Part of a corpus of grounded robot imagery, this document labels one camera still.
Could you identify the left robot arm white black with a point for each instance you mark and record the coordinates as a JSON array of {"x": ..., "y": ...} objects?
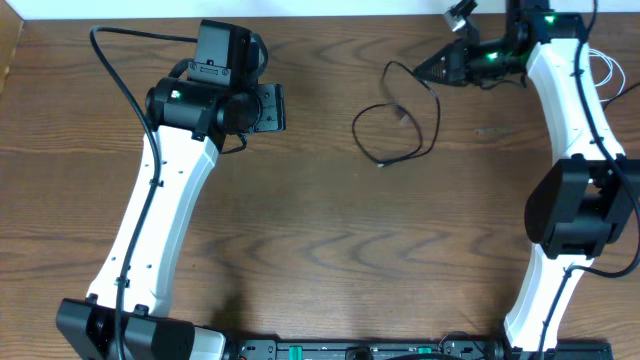
[{"x": 186, "y": 117}]

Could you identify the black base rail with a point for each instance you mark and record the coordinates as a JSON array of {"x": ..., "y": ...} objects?
[{"x": 454, "y": 348}]

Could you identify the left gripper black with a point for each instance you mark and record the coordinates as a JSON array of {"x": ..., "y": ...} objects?
[{"x": 272, "y": 108}]

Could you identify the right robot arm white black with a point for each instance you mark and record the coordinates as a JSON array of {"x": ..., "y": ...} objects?
[{"x": 585, "y": 200}]

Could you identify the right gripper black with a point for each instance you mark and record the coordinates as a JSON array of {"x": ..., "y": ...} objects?
[{"x": 453, "y": 59}]

